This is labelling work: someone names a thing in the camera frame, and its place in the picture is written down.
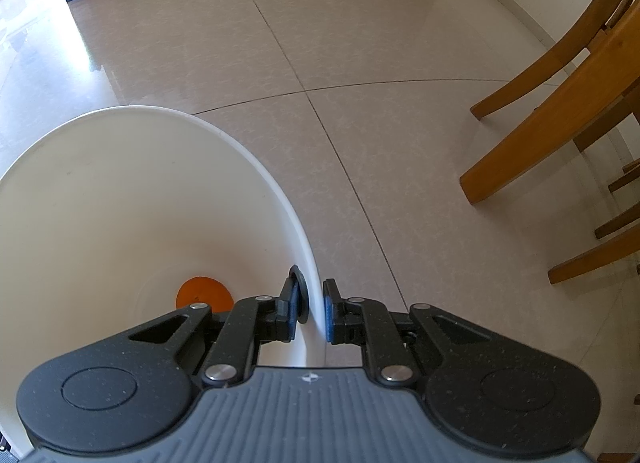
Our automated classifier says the large wooden chair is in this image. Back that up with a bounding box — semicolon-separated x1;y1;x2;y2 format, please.
460;0;640;206

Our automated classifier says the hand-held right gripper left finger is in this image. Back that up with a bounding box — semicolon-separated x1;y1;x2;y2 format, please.
127;277;307;389

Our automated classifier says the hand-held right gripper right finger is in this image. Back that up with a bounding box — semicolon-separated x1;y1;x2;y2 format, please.
322;278;493;388

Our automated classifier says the white plastic bucket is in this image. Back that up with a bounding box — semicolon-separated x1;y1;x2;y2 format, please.
0;105;321;459

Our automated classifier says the orange round sticker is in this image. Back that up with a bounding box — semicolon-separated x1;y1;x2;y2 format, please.
176;276;235;311

